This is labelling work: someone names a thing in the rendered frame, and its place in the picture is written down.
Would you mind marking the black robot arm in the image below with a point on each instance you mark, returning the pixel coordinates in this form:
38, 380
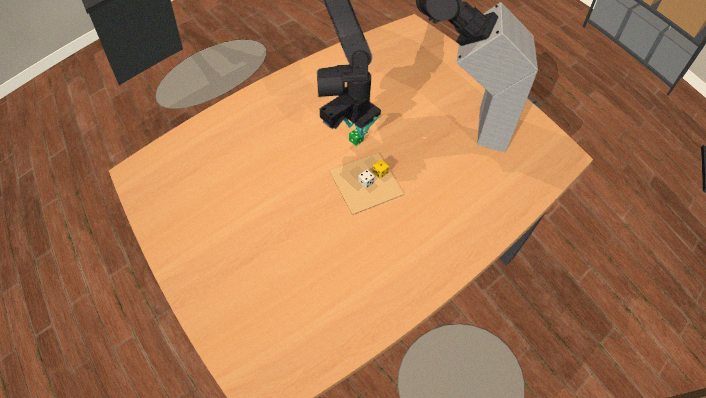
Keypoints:
468, 22

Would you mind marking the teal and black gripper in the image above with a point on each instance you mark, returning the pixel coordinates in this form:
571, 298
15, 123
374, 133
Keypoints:
372, 115

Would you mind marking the green die with white pips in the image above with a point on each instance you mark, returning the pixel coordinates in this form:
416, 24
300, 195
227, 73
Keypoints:
355, 138

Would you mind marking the yellow die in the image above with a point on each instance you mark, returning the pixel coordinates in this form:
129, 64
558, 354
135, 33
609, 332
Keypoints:
380, 168

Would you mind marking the tan flat mat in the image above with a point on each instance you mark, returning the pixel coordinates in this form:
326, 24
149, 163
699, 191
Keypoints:
355, 195

